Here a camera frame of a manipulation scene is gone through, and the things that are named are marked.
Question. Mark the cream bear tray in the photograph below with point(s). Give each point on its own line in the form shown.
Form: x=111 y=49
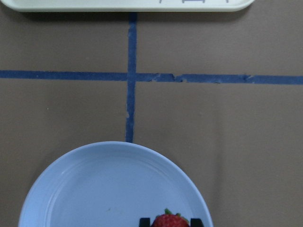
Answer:
x=127 y=5

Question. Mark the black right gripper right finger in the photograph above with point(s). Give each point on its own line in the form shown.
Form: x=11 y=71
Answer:
x=196 y=222

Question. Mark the blue plate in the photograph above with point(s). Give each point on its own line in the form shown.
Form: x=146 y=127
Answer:
x=110 y=184

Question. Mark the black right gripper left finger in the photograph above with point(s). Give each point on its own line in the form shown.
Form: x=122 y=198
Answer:
x=144 y=222

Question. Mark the red strawberry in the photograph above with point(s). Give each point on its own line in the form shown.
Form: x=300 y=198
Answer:
x=169 y=219

